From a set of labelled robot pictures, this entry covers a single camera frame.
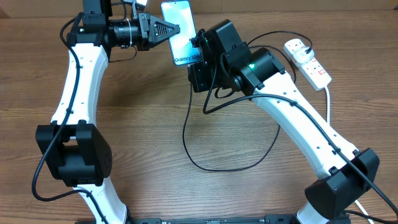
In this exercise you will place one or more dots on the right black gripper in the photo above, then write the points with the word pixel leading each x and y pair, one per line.
pixel 200 72

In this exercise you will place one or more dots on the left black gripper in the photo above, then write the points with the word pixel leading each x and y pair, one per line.
pixel 150 38

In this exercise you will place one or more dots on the Samsung Galaxy smartphone blue screen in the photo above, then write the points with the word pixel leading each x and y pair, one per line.
pixel 182 49

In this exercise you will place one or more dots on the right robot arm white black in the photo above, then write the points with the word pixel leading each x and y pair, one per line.
pixel 344 173

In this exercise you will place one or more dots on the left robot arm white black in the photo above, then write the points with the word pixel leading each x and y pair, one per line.
pixel 71 145

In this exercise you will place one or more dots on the white charger plug adapter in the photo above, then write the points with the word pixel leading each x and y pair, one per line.
pixel 303 55

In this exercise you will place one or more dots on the white power strip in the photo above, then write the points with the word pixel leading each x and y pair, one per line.
pixel 313 71

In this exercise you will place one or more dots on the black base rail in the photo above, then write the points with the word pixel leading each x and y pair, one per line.
pixel 268 219

